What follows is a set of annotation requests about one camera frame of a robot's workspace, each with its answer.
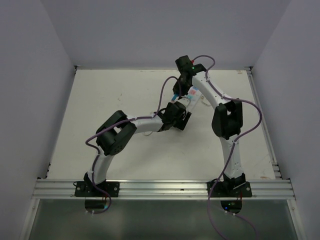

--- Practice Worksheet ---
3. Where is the blue plug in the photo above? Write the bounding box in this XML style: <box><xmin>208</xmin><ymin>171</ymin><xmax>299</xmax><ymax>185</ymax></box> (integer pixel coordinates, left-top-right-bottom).
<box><xmin>171</xmin><ymin>94</ymin><xmax>180</xmax><ymax>102</ymax></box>

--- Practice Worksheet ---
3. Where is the white plug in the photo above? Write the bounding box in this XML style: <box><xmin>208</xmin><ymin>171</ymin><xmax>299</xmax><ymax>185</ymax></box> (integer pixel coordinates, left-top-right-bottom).
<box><xmin>201</xmin><ymin>96</ymin><xmax>210</xmax><ymax>106</ymax></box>

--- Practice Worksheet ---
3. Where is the white power strip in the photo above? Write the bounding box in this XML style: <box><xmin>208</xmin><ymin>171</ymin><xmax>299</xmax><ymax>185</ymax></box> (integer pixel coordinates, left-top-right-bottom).
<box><xmin>186</xmin><ymin>86</ymin><xmax>202</xmax><ymax>112</ymax></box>

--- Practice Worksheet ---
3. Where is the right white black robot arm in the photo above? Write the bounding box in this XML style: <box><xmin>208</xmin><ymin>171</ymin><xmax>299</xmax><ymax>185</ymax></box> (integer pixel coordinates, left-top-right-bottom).
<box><xmin>173</xmin><ymin>55</ymin><xmax>246</xmax><ymax>197</ymax></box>

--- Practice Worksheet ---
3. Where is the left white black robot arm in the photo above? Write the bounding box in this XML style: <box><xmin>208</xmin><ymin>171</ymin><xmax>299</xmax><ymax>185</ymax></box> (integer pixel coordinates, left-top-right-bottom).
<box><xmin>83</xmin><ymin>101</ymin><xmax>192</xmax><ymax>197</ymax></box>

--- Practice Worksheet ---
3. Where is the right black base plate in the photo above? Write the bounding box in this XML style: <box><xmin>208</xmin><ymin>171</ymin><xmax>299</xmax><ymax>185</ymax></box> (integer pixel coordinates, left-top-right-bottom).
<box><xmin>206</xmin><ymin>181</ymin><xmax>253</xmax><ymax>198</ymax></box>

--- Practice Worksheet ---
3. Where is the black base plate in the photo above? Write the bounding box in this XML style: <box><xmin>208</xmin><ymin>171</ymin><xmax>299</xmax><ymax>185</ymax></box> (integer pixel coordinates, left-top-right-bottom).
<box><xmin>73</xmin><ymin>181</ymin><xmax>120</xmax><ymax>198</ymax></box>
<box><xmin>206</xmin><ymin>181</ymin><xmax>253</xmax><ymax>198</ymax></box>

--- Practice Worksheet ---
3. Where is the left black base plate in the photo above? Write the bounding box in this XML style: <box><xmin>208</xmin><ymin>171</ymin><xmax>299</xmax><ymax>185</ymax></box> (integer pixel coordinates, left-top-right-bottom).
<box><xmin>73</xmin><ymin>181</ymin><xmax>120</xmax><ymax>198</ymax></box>

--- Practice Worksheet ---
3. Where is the aluminium front rail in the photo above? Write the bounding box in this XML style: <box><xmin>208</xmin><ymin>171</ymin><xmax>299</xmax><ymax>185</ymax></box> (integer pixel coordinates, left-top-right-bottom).
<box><xmin>32</xmin><ymin>179</ymin><xmax>295</xmax><ymax>200</ymax></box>

